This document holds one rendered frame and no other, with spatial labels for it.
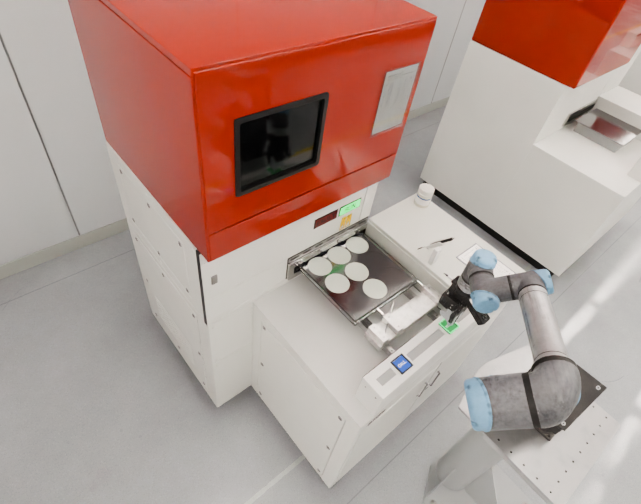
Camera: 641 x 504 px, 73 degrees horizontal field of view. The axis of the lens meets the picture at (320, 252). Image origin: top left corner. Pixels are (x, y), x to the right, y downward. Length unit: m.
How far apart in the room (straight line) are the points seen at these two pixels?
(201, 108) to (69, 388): 1.91
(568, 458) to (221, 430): 1.52
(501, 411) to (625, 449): 2.06
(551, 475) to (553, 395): 0.72
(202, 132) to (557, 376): 0.94
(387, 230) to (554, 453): 1.01
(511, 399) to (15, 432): 2.22
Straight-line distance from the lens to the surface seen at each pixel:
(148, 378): 2.55
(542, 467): 1.74
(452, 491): 2.47
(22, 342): 2.88
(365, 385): 1.48
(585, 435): 1.88
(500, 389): 1.06
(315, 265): 1.78
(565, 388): 1.07
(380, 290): 1.75
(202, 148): 1.07
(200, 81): 0.99
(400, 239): 1.88
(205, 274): 1.45
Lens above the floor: 2.23
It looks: 47 degrees down
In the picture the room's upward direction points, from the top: 11 degrees clockwise
